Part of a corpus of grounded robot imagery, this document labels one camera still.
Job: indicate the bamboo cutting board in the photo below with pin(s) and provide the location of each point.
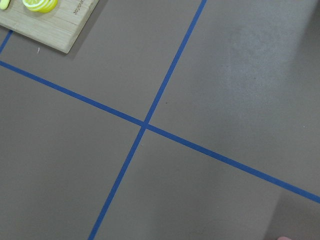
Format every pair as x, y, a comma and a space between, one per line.
58, 29

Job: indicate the yellow lemon slices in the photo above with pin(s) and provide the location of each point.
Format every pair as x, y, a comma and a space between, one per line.
41, 6

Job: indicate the yellow plastic knife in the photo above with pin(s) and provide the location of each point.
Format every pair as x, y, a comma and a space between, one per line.
4, 4

